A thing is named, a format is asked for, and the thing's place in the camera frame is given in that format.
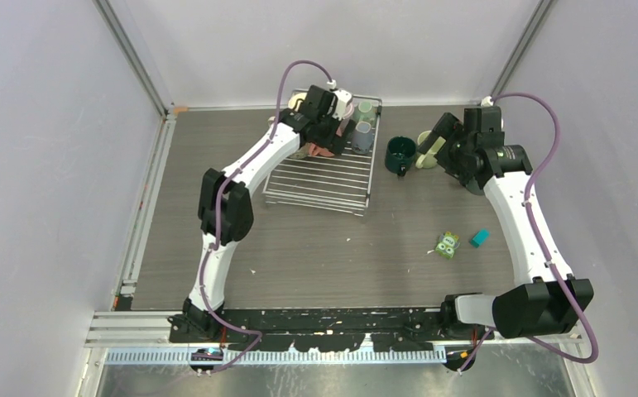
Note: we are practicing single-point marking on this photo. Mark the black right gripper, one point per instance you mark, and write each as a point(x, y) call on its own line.
point(453, 169)

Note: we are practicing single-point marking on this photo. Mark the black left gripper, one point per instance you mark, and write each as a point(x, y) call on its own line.
point(333, 141)

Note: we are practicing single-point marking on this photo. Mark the salmon pink mug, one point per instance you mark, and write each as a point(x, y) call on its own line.
point(318, 151)

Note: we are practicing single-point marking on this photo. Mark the small blue grey cup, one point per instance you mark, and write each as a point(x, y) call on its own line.
point(362, 138)

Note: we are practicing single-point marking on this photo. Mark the light green mug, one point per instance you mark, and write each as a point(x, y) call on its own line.
point(428, 160)

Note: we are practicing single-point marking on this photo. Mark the dark teal mug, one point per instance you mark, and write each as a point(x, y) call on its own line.
point(400, 155)

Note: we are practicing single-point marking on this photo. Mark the cream mug front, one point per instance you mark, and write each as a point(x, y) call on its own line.
point(299, 155)

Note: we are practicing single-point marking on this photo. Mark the cream mug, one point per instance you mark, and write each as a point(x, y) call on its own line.
point(296, 100)
point(299, 155)

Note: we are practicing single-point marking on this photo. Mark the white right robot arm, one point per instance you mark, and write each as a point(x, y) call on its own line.
point(545, 289)

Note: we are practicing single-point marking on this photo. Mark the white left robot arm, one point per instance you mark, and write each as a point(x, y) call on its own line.
point(225, 204)

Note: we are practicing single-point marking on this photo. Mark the cream mug back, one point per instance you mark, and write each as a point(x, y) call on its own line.
point(296, 100)

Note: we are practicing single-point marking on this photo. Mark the small sage green cup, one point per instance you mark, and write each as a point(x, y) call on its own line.
point(365, 111)

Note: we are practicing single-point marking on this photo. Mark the teal toy block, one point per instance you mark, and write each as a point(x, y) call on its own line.
point(479, 238)

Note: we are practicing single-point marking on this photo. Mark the green toy monster block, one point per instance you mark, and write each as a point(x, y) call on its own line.
point(447, 245)

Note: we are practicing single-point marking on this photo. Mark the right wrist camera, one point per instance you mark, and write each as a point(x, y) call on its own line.
point(487, 102)

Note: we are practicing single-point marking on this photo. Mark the metal wire dish rack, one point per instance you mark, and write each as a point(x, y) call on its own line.
point(341, 183)

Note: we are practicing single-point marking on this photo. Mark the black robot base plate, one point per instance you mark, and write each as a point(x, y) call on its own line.
point(327, 330)

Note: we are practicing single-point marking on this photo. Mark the aluminium front rail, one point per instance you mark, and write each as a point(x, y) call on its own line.
point(129, 338)

